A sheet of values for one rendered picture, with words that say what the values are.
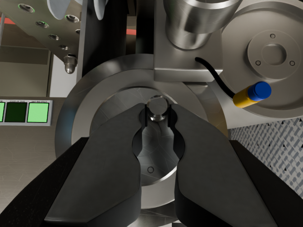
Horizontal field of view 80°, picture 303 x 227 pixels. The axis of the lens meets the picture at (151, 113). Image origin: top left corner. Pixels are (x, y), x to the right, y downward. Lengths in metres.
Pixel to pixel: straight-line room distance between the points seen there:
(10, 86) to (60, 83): 1.08
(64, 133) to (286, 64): 0.21
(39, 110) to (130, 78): 0.44
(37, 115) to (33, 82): 2.40
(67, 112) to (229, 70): 0.15
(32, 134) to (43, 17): 0.30
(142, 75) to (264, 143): 0.23
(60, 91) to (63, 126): 1.92
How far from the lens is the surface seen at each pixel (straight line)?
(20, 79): 3.05
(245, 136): 0.38
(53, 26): 0.45
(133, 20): 0.61
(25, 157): 0.59
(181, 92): 0.16
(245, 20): 0.22
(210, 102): 0.17
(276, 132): 0.30
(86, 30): 0.21
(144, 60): 0.17
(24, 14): 0.44
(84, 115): 0.16
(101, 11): 0.20
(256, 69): 0.19
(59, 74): 2.15
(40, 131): 0.57
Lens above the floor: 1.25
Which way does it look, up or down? 9 degrees down
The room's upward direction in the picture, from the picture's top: 179 degrees counter-clockwise
